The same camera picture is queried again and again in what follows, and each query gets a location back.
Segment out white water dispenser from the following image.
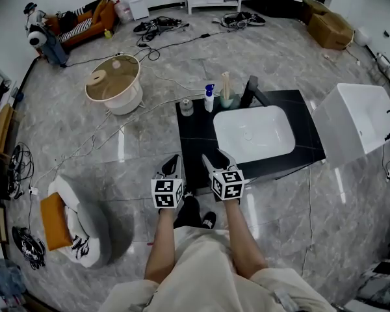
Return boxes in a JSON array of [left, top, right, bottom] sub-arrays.
[[124, 0, 150, 21]]

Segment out person's black shoe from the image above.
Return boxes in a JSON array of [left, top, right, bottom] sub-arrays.
[[173, 191, 202, 230], [201, 211, 218, 231]]

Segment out white cushion black pattern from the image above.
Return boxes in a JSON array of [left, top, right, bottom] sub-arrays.
[[64, 206, 92, 268]]

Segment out round glass coffee table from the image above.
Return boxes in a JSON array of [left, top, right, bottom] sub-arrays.
[[84, 53, 146, 116]]

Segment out orange cushion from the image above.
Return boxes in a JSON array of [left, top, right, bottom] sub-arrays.
[[39, 191, 73, 252]]

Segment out marble pattern box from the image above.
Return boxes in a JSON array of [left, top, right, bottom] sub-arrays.
[[357, 261, 390, 306]]

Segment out wooden side table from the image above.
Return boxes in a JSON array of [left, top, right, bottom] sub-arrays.
[[0, 103, 18, 161]]

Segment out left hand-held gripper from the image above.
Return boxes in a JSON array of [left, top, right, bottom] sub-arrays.
[[150, 153, 185, 210]]

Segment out round wooden lid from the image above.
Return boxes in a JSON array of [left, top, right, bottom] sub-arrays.
[[85, 70, 108, 87]]

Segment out clear water jug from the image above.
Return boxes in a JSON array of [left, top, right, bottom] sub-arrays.
[[113, 0, 135, 24]]

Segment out person's right black shoe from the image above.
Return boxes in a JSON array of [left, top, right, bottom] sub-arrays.
[[201, 211, 218, 231]]

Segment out large cardboard box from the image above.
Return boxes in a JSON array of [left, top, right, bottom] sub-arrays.
[[306, 11, 356, 51]]

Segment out white round-headed robot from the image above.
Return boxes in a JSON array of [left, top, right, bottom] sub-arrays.
[[23, 2, 50, 49]]

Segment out person's right forearm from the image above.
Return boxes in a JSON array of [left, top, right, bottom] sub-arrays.
[[224, 200, 269, 280]]

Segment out white box cabinet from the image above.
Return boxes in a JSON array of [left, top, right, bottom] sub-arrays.
[[311, 83, 390, 167]]

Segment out black bag with white print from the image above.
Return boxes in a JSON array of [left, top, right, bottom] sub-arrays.
[[11, 226, 47, 270]]

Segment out small cardboard box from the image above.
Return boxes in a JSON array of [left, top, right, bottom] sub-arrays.
[[300, 0, 333, 16]]

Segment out black countertop vanity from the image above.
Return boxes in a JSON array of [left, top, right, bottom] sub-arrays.
[[175, 89, 327, 192]]

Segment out white sink basin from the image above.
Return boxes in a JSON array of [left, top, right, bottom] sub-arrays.
[[213, 105, 296, 165]]

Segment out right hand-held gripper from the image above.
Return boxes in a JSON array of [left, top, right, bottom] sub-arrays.
[[201, 148, 246, 203]]

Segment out black vanity frame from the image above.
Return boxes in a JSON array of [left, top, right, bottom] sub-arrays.
[[246, 160, 326, 185]]

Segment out small grey round jar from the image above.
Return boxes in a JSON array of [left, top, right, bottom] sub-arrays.
[[179, 97, 195, 118]]

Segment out white round bin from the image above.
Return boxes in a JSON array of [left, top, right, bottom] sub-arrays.
[[354, 27, 373, 48]]

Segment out person's left forearm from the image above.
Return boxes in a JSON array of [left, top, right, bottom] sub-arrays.
[[143, 207, 177, 284]]

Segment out black cable pile with adapter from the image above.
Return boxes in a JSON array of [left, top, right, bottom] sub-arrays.
[[133, 15, 212, 62]]

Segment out tangled black cables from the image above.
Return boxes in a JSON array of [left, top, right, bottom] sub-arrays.
[[6, 141, 35, 201]]

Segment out green cup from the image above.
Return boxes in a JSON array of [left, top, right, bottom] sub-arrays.
[[218, 88, 237, 109]]

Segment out person's left black shoe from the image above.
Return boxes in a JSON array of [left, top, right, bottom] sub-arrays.
[[173, 191, 202, 230]]

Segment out person's cream clothing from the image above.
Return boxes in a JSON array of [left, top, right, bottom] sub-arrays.
[[98, 226, 337, 312]]

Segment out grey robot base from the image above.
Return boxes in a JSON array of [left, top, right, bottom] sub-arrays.
[[40, 27, 70, 68]]

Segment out orange sofa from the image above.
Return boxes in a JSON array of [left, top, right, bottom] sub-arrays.
[[45, 0, 120, 49]]

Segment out white spray bottle blue nozzle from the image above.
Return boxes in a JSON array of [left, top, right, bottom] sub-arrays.
[[203, 83, 216, 114]]

